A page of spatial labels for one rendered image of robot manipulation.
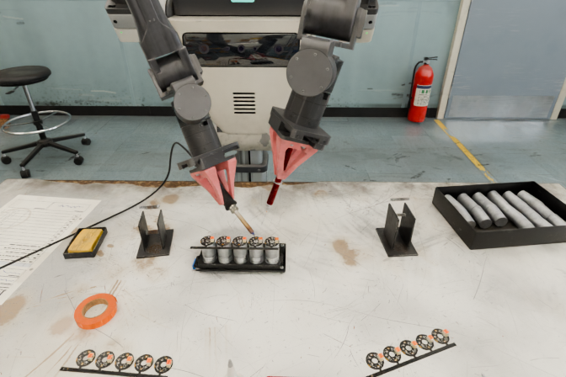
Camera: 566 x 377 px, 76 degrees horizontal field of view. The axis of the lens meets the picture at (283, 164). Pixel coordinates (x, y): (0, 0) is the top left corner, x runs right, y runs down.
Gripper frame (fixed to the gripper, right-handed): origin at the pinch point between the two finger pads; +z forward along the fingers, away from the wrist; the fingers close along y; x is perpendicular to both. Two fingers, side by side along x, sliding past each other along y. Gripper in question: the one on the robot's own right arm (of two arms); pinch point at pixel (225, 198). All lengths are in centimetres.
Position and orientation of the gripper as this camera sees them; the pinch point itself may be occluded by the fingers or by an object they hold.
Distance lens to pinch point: 68.1
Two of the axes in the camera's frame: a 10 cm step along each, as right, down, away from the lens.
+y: 7.2, -3.4, 6.0
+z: 3.4, 9.3, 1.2
